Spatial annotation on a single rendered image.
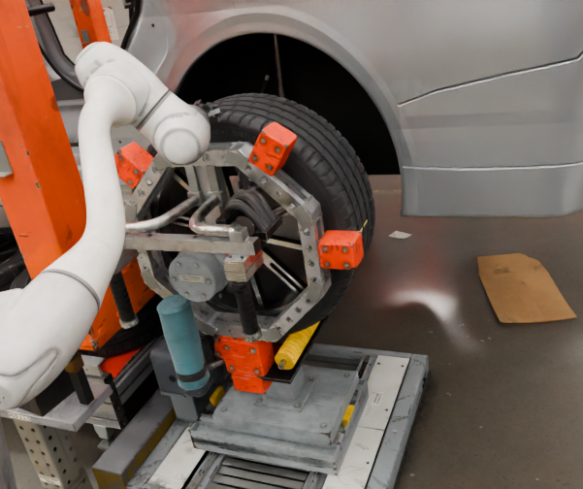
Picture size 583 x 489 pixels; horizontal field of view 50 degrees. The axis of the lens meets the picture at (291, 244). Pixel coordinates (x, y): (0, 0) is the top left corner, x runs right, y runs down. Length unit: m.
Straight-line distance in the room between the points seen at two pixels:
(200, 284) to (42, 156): 0.58
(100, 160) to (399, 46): 0.93
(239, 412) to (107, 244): 1.15
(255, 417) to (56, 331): 1.22
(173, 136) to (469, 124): 0.87
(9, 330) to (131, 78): 0.56
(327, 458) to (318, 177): 0.87
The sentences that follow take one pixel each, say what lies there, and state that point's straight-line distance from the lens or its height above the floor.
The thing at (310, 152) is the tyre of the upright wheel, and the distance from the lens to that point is 1.50.
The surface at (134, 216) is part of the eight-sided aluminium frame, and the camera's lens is 1.69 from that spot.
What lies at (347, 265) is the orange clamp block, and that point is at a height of 0.83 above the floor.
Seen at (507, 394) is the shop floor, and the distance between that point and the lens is 2.36.
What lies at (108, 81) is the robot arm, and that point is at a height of 1.35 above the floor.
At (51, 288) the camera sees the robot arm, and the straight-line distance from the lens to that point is 0.90.
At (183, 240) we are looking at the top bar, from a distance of 1.38.
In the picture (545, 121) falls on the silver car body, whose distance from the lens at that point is 1.74.
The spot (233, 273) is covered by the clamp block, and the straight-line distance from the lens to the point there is 1.32.
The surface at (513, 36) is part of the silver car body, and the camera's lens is 1.69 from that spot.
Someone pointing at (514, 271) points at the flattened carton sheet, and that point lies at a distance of 3.07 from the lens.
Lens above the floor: 1.52
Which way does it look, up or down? 26 degrees down
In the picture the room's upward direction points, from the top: 10 degrees counter-clockwise
